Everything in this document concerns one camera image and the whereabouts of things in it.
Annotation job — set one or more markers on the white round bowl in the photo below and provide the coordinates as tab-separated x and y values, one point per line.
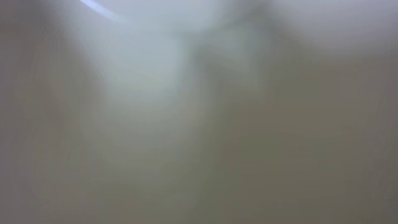
324	66

